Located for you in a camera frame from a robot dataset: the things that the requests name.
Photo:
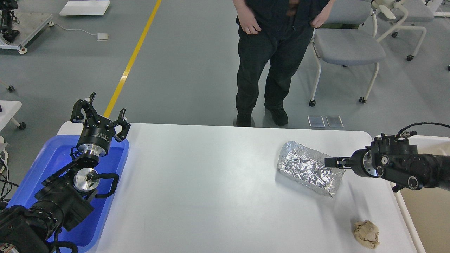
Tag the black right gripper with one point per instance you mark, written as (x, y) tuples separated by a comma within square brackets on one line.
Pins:
[(360, 163)]

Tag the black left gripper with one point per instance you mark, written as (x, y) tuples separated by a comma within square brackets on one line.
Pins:
[(93, 139)]

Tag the aluminium foil tray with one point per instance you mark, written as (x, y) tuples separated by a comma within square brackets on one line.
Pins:
[(307, 167)]

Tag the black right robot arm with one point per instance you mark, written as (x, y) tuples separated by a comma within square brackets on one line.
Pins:
[(393, 158)]

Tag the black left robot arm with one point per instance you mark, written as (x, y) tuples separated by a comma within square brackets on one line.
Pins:
[(65, 199)]

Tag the right floor plate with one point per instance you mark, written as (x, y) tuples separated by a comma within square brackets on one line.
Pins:
[(334, 121)]

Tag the floor plate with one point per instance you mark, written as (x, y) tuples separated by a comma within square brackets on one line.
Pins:
[(316, 121), (334, 121)]

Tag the left floor plate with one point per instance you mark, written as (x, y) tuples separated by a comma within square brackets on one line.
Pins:
[(316, 121)]

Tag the blue plastic bin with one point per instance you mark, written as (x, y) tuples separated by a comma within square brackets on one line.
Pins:
[(55, 154)]

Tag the crumpled beige paper ball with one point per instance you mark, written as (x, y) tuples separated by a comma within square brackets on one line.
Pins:
[(366, 233)]

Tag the beige plastic bin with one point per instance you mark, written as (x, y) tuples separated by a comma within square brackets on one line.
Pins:
[(429, 218)]

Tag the white flat board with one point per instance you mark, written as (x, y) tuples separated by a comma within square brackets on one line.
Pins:
[(85, 7)]

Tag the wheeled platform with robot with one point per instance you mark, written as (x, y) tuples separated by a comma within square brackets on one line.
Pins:
[(19, 28)]

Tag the person in black clothes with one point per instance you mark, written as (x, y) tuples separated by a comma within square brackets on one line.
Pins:
[(275, 32)]

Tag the white power adapter with cable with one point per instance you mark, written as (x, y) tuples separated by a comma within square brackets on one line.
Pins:
[(98, 36)]

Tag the grey chair white frame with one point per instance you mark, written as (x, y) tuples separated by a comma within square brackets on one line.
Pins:
[(347, 47)]

